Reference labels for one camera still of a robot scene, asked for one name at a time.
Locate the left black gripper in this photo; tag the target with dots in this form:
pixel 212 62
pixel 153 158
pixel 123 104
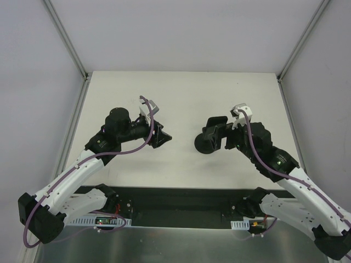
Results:
pixel 154 135

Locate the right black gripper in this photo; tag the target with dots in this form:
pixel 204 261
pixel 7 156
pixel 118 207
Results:
pixel 227 135

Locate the black smartphone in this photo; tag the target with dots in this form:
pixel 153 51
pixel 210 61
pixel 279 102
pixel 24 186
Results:
pixel 213 126

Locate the black phone stand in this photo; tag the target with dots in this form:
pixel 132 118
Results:
pixel 202 145

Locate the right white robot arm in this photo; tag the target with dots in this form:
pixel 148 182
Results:
pixel 320 218

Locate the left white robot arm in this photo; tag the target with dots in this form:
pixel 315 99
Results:
pixel 49 210

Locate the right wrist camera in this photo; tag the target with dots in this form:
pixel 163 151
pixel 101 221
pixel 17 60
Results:
pixel 240 113

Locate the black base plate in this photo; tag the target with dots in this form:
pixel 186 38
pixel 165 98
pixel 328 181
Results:
pixel 178 207

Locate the right white cable duct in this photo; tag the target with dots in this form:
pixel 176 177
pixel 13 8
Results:
pixel 240 225

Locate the white cable duct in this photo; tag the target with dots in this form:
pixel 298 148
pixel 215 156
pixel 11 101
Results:
pixel 240 225
pixel 98 220

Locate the left white cable duct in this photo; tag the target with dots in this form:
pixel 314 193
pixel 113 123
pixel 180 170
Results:
pixel 98 220

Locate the left aluminium frame post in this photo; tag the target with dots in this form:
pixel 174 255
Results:
pixel 54 16

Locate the aluminium frame post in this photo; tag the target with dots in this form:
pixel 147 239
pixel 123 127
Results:
pixel 321 9
pixel 54 16

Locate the right aluminium frame post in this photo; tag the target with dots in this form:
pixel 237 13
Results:
pixel 321 9

